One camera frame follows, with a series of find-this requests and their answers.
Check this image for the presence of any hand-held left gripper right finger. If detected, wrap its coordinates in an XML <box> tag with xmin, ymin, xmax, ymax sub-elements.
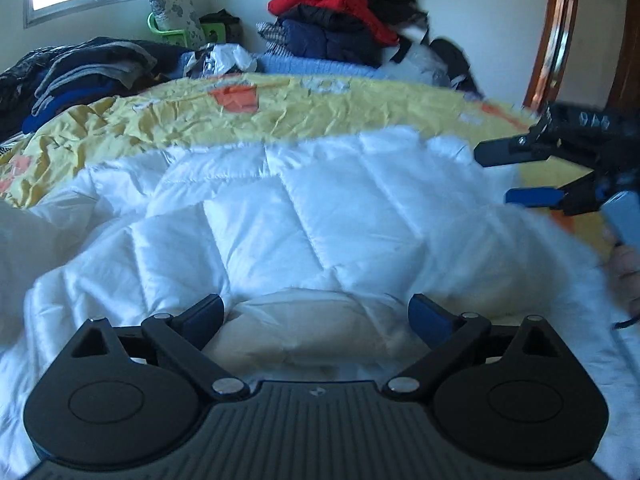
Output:
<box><xmin>382</xmin><ymin>294</ymin><xmax>568</xmax><ymax>403</ymax></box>

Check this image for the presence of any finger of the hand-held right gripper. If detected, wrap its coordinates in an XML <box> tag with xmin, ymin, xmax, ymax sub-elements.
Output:
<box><xmin>504</xmin><ymin>177</ymin><xmax>603</xmax><ymax>218</ymax></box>
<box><xmin>473</xmin><ymin>132</ymin><xmax>556</xmax><ymax>167</ymax></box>

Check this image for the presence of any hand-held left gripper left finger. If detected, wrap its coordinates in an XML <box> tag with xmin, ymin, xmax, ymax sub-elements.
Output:
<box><xmin>70</xmin><ymin>294</ymin><xmax>250</xmax><ymax>402</ymax></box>

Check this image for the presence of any white quilted duvet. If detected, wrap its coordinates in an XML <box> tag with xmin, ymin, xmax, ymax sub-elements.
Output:
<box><xmin>0</xmin><ymin>125</ymin><xmax>640</xmax><ymax>480</ymax></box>

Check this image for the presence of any pile of dark folded clothes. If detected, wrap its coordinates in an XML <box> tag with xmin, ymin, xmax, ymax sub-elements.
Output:
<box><xmin>0</xmin><ymin>36</ymin><xmax>197</xmax><ymax>137</ymax></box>

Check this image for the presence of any person's right hand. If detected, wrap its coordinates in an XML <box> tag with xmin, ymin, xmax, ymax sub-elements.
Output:
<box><xmin>602</xmin><ymin>227</ymin><xmax>640</xmax><ymax>318</ymax></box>

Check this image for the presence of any black bag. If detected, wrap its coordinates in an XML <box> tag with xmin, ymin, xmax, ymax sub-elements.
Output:
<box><xmin>429</xmin><ymin>36</ymin><xmax>485</xmax><ymax>98</ymax></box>

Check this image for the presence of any white plastic bag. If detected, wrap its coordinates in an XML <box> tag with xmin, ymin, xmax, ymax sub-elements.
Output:
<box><xmin>387</xmin><ymin>40</ymin><xmax>453</xmax><ymax>87</ymax></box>

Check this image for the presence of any navy puffer jacket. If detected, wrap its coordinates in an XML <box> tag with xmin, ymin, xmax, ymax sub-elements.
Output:
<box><xmin>277</xmin><ymin>4</ymin><xmax>402</xmax><ymax>68</ymax></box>

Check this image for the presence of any light blue knit sweater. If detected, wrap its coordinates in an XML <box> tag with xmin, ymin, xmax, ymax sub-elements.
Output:
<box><xmin>256</xmin><ymin>54</ymin><xmax>392</xmax><ymax>82</ymax></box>

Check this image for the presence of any yellow printed bed sheet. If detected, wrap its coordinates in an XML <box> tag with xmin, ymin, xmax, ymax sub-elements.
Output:
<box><xmin>0</xmin><ymin>72</ymin><xmax>608</xmax><ymax>256</ymax></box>

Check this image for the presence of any checkered cloth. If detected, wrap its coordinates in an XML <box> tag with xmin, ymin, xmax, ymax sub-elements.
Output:
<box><xmin>256</xmin><ymin>21</ymin><xmax>292</xmax><ymax>57</ymax></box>

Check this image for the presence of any crumpled plastic bag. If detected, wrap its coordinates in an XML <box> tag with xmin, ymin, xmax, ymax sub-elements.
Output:
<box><xmin>181</xmin><ymin>42</ymin><xmax>262</xmax><ymax>80</ymax></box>

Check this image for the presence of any green plastic chair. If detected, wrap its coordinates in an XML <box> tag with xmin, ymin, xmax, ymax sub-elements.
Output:
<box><xmin>146</xmin><ymin>10</ymin><xmax>223</xmax><ymax>50</ymax></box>

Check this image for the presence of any dark cloth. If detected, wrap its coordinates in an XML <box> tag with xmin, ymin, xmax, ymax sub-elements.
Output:
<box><xmin>199</xmin><ymin>8</ymin><xmax>242</xmax><ymax>41</ymax></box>

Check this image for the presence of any floral pillow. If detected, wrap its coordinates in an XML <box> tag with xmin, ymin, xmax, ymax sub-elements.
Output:
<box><xmin>147</xmin><ymin>0</ymin><xmax>207</xmax><ymax>49</ymax></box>

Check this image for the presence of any wooden door frame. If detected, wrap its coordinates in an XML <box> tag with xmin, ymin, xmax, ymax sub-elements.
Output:
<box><xmin>524</xmin><ymin>0</ymin><xmax>582</xmax><ymax>112</ymax></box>

